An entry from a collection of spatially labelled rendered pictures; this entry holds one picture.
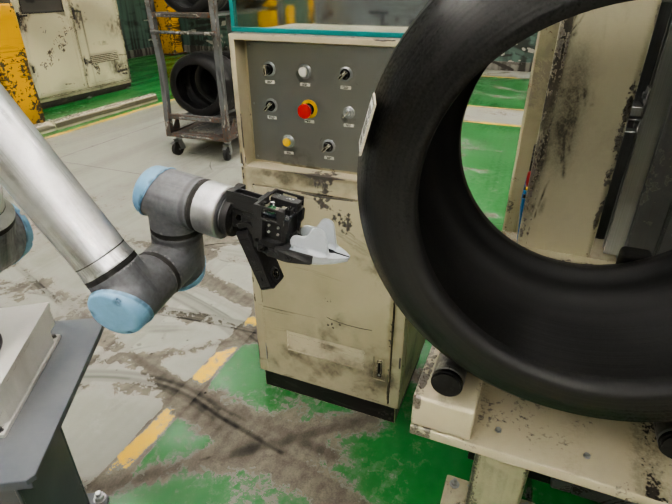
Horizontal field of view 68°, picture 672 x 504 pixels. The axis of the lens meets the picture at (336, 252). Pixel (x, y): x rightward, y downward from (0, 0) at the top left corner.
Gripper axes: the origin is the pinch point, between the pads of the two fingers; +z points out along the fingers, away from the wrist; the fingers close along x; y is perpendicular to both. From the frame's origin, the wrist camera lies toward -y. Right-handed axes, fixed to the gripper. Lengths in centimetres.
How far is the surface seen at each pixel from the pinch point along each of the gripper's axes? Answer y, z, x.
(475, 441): -17.2, 27.0, -8.7
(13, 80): -110, -471, 302
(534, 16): 38.1, 18.1, -12.3
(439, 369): -6.7, 19.2, -8.6
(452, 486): -96, 33, 43
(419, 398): -12.6, 17.7, -9.3
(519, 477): -63, 44, 28
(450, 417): -13.8, 22.6, -9.3
